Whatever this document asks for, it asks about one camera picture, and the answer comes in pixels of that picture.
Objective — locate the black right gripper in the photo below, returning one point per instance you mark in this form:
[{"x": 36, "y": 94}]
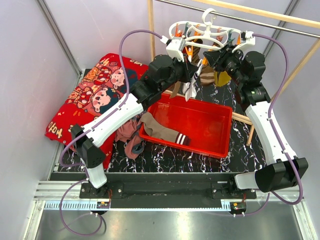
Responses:
[{"x": 221, "y": 56}]

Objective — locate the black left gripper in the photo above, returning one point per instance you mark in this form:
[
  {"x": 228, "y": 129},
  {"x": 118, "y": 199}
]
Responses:
[{"x": 188, "y": 69}]

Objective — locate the tan sock brown cuff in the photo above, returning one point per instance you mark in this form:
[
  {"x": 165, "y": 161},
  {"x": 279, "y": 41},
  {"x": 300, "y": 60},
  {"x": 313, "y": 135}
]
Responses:
[
  {"x": 175, "y": 90},
  {"x": 195, "y": 55}
]

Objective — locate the white round clip hanger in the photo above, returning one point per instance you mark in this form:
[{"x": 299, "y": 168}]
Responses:
[{"x": 205, "y": 34}]

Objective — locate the taupe ribbed sock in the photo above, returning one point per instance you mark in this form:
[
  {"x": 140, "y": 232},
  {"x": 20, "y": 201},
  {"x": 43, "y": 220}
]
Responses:
[{"x": 156, "y": 130}]

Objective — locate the maroon striped cuff sock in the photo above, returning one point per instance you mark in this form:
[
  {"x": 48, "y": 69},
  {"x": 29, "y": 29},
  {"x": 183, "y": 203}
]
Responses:
[{"x": 182, "y": 139}]

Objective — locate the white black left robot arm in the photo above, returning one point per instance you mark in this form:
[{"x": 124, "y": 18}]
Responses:
[{"x": 162, "y": 73}]

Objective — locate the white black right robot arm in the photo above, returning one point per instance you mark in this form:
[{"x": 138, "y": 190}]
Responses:
[{"x": 284, "y": 169}]

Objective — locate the brown hanging sock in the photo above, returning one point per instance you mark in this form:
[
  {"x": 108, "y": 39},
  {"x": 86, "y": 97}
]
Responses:
[{"x": 207, "y": 74}]

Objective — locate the mustard yellow hanging sock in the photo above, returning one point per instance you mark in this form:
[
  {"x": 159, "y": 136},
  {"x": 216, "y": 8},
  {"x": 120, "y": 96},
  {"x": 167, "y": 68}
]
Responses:
[{"x": 221, "y": 78}]

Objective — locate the red plastic bin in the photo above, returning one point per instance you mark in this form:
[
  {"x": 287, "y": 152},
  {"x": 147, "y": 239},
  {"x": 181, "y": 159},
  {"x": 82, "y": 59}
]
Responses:
[{"x": 207, "y": 125}]

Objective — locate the red cartoon bear pillow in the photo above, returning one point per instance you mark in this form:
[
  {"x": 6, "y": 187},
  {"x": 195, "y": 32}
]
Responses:
[{"x": 102, "y": 87}]

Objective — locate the pink and teal garment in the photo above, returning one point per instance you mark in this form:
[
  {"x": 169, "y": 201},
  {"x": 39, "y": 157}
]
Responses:
[{"x": 129, "y": 133}]

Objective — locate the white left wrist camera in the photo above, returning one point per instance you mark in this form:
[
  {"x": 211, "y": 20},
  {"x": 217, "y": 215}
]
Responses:
[{"x": 174, "y": 47}]

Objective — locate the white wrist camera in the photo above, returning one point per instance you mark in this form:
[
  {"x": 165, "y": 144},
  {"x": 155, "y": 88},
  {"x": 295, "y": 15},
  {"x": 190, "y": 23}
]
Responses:
[
  {"x": 174, "y": 47},
  {"x": 247, "y": 40}
]

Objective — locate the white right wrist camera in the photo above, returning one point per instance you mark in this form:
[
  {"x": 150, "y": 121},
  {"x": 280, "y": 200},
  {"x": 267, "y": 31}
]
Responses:
[{"x": 247, "y": 40}]

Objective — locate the wooden rack frame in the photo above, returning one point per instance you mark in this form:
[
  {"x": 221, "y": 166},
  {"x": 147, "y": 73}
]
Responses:
[{"x": 286, "y": 18}]

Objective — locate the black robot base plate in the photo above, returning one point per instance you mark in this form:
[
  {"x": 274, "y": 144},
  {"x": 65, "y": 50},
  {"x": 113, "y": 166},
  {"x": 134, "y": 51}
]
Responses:
[{"x": 215, "y": 185}]

